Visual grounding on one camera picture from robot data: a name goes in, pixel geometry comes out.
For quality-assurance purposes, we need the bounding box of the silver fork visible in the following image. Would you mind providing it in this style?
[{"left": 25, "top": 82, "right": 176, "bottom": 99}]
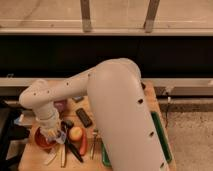
[{"left": 90, "top": 129, "right": 98, "bottom": 160}]

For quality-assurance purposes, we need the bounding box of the cream handled knife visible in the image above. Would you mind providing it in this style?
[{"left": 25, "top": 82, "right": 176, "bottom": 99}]
[{"left": 60, "top": 144, "right": 66, "bottom": 168}]

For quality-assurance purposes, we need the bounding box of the blue sponge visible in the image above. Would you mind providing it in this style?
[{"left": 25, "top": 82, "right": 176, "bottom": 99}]
[{"left": 72, "top": 96, "right": 84, "bottom": 103}]

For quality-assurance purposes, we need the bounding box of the orange carrot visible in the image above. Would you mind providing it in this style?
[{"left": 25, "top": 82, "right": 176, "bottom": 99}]
[{"left": 79, "top": 129, "right": 87, "bottom": 156}]

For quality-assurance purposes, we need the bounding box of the green plastic tray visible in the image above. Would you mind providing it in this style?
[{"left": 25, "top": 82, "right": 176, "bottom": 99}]
[{"left": 101, "top": 111, "right": 172, "bottom": 168}]

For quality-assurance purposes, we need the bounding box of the black chair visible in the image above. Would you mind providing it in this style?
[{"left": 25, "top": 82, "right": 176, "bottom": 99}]
[{"left": 0, "top": 99, "right": 30, "bottom": 171}]

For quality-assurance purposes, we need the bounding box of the purple bowl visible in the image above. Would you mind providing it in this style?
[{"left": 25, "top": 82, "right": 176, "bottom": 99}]
[{"left": 54, "top": 100, "right": 67, "bottom": 112}]

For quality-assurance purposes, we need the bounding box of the yellow red apple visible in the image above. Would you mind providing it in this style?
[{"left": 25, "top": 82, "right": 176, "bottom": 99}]
[{"left": 69, "top": 126, "right": 83, "bottom": 141}]

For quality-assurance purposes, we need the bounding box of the black remote bar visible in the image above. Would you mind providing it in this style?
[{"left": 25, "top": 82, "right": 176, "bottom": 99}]
[{"left": 76, "top": 108, "right": 92, "bottom": 128}]

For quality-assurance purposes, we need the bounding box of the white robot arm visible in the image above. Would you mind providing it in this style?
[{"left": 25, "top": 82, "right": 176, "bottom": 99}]
[{"left": 19, "top": 58, "right": 169, "bottom": 171}]

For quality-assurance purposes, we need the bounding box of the red bowl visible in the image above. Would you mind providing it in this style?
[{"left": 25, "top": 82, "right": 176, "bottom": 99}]
[{"left": 34, "top": 129, "right": 57, "bottom": 150}]

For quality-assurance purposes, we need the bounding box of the white plastic spoon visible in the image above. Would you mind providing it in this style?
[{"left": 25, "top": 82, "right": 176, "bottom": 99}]
[{"left": 44, "top": 148, "right": 58, "bottom": 165}]

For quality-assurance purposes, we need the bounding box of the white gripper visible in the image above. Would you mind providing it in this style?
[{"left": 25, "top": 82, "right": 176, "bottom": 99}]
[{"left": 38, "top": 115, "right": 60, "bottom": 138}]

